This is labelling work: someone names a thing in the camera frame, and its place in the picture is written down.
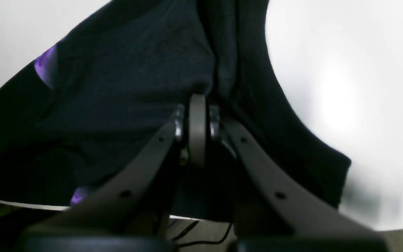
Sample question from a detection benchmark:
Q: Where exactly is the black T-shirt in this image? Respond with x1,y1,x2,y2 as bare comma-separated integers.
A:
0,0,351,208

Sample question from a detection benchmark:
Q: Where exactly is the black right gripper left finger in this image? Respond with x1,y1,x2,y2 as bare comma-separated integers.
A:
16,105,185,252

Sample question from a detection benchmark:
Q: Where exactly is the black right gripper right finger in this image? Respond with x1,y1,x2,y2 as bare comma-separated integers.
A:
207,105,388,252

